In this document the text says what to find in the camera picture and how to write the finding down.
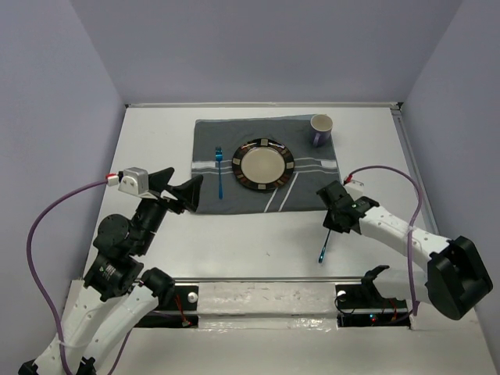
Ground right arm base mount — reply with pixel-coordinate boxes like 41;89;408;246
334;265;412;328

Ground white table edge rail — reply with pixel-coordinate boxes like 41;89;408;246
125;102;400;109

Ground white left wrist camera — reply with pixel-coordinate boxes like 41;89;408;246
106;167;158;199

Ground blue metallic spoon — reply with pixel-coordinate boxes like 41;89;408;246
318;230;331;264

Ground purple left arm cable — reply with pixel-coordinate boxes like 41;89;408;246
26;179;134;375

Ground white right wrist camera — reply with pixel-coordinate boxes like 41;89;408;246
344;176;364;201

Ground grey striped cloth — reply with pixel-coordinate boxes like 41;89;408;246
191;114;341;215

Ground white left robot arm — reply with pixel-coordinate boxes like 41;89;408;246
18;167;203;374

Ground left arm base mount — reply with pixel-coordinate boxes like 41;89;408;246
136;284;199;329

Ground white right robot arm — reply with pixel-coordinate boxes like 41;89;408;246
317;181;493;320

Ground blue metallic fork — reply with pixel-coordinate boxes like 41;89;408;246
215;146;223;200

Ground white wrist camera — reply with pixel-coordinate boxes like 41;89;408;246
106;167;158;199
344;176;364;201

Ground dark rimmed dinner plate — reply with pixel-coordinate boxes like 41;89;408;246
231;138;295;191

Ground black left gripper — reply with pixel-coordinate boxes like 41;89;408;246
134;166;205;253

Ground purple mug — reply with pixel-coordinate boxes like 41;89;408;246
309;114;333;148

